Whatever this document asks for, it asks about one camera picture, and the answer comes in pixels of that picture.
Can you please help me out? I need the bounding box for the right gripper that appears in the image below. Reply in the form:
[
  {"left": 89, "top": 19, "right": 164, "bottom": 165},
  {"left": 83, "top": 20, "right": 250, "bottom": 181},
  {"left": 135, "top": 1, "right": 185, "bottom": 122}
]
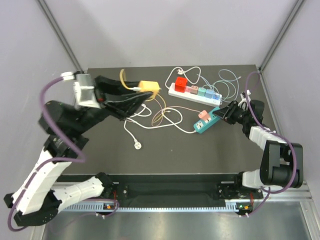
[{"left": 213, "top": 100, "right": 251, "bottom": 125}]

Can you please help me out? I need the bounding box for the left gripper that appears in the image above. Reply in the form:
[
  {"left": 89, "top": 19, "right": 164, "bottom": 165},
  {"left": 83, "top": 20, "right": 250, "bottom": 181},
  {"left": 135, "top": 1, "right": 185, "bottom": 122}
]
[{"left": 73, "top": 74, "right": 154, "bottom": 134}]

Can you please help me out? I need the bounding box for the salmon pink charger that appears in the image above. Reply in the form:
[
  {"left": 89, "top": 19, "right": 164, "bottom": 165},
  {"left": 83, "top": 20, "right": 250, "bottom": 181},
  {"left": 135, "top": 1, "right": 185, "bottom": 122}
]
[{"left": 198, "top": 110, "right": 211, "bottom": 123}]

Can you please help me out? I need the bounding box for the light blue charger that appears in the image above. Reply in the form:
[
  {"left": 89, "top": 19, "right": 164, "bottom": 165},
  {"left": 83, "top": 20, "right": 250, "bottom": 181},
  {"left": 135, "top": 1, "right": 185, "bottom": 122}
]
[{"left": 204, "top": 89, "right": 214, "bottom": 99}]

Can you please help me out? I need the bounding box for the yellow charging cable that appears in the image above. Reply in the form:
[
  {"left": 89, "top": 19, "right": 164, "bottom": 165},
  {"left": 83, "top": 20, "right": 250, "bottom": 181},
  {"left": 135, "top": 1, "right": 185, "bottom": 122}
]
[{"left": 119, "top": 69, "right": 167, "bottom": 128}]

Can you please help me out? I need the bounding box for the teal power strip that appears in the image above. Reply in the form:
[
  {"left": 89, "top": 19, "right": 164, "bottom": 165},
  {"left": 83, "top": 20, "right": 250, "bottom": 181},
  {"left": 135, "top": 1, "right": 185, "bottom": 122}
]
[{"left": 193, "top": 107, "right": 220, "bottom": 134}]

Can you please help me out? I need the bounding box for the white power strip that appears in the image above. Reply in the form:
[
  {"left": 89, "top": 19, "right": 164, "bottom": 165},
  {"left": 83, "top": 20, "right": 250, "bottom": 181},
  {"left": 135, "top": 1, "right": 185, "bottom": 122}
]
[{"left": 168, "top": 83, "right": 222, "bottom": 107}]

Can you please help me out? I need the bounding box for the yellow charger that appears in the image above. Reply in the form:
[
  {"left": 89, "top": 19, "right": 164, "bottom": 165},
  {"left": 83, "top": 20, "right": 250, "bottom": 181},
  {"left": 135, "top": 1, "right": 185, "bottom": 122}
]
[{"left": 138, "top": 80, "right": 161, "bottom": 98}]

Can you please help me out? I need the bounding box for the pink charging cable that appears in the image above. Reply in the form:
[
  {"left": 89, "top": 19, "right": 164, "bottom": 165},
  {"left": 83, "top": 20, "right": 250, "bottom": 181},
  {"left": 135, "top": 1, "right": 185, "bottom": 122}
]
[{"left": 151, "top": 105, "right": 205, "bottom": 128}]

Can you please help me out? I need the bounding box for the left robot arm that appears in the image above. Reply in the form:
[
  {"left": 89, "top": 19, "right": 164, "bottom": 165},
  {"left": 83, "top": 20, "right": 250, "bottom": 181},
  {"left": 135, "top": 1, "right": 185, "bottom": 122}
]
[{"left": 3, "top": 71, "right": 160, "bottom": 232}]

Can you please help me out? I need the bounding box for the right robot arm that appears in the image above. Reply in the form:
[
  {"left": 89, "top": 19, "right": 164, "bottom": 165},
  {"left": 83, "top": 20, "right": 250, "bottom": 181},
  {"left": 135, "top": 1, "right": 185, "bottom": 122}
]
[{"left": 213, "top": 100, "right": 304, "bottom": 198}]

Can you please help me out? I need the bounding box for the red cube plug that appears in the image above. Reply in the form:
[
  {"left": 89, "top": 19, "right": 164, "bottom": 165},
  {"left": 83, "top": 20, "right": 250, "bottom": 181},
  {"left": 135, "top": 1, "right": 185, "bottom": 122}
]
[{"left": 174, "top": 76, "right": 188, "bottom": 93}]

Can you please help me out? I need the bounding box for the mint green charger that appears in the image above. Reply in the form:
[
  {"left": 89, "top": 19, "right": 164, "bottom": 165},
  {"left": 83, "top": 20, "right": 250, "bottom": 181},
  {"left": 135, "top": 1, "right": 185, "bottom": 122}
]
[{"left": 197, "top": 87, "right": 206, "bottom": 97}]

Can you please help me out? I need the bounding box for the dusty pink charger on white strip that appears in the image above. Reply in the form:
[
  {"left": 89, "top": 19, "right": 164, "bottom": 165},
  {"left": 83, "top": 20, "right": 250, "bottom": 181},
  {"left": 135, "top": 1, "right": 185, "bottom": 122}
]
[{"left": 190, "top": 85, "right": 199, "bottom": 95}]

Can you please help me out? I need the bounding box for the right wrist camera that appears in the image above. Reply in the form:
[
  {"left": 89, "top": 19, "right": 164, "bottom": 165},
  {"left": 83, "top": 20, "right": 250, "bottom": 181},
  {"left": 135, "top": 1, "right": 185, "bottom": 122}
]
[{"left": 238, "top": 90, "right": 251, "bottom": 110}]

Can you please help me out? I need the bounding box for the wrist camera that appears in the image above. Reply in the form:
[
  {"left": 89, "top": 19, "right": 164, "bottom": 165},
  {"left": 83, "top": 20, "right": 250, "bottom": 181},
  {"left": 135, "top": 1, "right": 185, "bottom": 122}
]
[
  {"left": 238, "top": 90, "right": 251, "bottom": 110},
  {"left": 73, "top": 73, "right": 99, "bottom": 108}
]

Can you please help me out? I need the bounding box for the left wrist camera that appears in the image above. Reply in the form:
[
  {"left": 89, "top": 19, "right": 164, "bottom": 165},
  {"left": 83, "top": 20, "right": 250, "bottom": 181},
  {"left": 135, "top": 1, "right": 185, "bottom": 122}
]
[{"left": 73, "top": 73, "right": 99, "bottom": 108}]

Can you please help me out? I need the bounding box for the white cord of teal strip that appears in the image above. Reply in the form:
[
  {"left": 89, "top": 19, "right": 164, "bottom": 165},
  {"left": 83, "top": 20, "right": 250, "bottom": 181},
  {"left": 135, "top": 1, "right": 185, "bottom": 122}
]
[{"left": 123, "top": 103, "right": 197, "bottom": 151}]

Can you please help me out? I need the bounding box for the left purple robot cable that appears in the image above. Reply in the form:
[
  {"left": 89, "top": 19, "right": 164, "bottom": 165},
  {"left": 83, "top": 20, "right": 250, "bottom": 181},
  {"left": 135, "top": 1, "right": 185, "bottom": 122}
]
[{"left": 6, "top": 76, "right": 120, "bottom": 232}]

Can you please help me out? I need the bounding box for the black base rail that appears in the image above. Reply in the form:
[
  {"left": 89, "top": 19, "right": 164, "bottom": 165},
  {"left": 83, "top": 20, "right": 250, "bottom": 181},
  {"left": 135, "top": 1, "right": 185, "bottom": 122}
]
[{"left": 84, "top": 172, "right": 263, "bottom": 208}]

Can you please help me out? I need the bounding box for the white slotted cable duct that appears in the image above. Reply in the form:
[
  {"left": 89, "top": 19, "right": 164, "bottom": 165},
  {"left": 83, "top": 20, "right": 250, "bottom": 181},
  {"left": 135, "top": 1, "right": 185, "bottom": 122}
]
[{"left": 62, "top": 201, "right": 252, "bottom": 213}]

